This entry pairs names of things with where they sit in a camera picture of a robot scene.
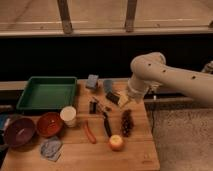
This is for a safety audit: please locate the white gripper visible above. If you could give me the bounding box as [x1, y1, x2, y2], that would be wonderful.
[127, 79, 148, 100]

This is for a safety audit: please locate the black handled brush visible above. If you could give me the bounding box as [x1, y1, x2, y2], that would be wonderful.
[102, 112, 112, 138]

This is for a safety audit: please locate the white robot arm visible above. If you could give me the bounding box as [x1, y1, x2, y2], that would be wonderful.
[126, 52, 213, 107]

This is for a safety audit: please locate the white plastic cup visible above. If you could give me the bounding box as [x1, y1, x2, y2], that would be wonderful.
[60, 106, 77, 127]

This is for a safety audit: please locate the yellow banana toy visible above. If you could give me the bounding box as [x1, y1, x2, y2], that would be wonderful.
[118, 92, 130, 107]

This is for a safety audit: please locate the black rectangular block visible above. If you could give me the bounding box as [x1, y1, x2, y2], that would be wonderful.
[106, 92, 120, 104]

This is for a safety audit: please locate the grey metal scoop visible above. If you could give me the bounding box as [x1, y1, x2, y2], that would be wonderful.
[103, 79, 113, 93]

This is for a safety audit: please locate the thin brown stick tool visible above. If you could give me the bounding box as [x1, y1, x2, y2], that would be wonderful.
[92, 97, 112, 111]

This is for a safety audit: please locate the dark grape bunch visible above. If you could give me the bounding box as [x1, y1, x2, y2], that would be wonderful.
[121, 109, 134, 137]

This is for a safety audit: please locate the blue grey sponge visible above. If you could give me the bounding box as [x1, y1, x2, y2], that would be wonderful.
[86, 74, 99, 89]

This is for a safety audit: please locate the small black clip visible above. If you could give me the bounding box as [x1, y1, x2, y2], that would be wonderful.
[89, 101, 97, 114]

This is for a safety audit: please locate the red yellow apple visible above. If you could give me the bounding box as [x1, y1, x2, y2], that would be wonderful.
[109, 135, 124, 151]

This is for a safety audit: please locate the orange carrot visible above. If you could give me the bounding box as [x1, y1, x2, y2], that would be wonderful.
[83, 120, 97, 144]

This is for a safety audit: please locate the red bowl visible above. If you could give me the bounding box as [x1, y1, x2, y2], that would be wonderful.
[36, 112, 63, 138]

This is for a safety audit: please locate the green plastic tray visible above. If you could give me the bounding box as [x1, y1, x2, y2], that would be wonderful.
[16, 76, 77, 111]

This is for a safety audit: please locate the grey crumpled cloth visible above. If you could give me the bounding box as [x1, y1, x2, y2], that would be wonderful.
[40, 136, 62, 162]

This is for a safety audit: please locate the purple bowl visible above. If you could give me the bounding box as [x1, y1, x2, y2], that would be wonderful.
[3, 118, 36, 148]

